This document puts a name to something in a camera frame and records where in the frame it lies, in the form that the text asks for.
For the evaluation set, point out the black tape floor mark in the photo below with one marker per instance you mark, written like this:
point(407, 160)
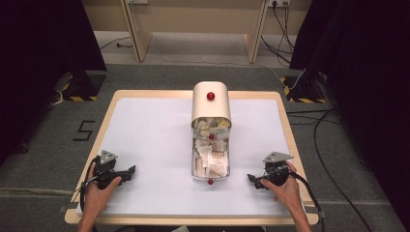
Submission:
point(84, 130)

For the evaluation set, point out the grey tape strip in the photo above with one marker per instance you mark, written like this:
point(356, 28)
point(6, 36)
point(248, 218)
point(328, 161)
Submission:
point(317, 212)

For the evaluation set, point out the light wooden desk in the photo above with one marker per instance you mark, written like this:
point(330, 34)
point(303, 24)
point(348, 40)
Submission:
point(141, 38)

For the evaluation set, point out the long clear drawer red knob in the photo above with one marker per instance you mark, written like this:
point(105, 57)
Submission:
point(211, 175)

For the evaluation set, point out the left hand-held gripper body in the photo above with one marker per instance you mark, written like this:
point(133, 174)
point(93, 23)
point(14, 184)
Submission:
point(104, 174)

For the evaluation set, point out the short clear drawer red knob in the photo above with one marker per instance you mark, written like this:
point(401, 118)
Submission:
point(211, 132)

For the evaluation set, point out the cream drawer cabinet red knob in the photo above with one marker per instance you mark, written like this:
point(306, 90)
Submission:
point(209, 108)

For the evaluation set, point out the white table mat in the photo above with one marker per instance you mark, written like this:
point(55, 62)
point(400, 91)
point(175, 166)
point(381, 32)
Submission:
point(154, 145)

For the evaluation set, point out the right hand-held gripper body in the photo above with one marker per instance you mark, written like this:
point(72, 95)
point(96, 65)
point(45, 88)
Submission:
point(276, 172)

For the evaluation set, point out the person's right hand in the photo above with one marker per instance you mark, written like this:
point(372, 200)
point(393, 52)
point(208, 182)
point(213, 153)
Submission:
point(288, 193)

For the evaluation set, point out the person's left hand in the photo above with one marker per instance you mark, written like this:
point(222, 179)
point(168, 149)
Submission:
point(96, 198)

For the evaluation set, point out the pile of pale yellowish packets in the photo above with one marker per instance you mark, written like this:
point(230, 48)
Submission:
point(206, 125)

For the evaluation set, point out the white wall socket with plugs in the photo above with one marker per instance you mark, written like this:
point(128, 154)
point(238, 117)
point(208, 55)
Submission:
point(279, 2)

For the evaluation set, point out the black curtain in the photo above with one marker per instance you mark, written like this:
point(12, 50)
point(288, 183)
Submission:
point(364, 64)
point(42, 48)

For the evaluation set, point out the black stand base striped tape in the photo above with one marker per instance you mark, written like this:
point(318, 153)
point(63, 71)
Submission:
point(84, 86)
point(304, 90)

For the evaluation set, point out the pile of white paper sachets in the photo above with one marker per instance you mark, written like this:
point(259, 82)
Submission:
point(209, 161)

